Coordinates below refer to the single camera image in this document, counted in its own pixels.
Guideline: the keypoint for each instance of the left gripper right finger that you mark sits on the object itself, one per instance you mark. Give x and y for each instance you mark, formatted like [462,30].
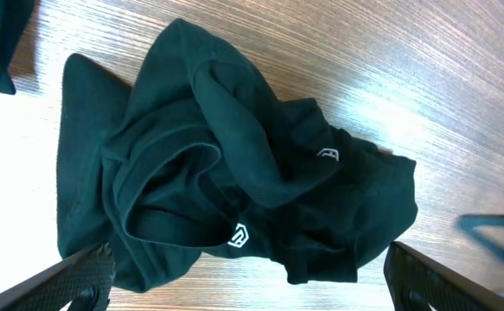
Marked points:
[419,283]

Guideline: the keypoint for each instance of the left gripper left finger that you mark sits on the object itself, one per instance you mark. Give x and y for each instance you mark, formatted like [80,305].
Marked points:
[81,282]

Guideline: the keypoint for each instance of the black t-shirt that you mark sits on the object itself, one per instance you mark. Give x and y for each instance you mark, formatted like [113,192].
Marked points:
[200,156]

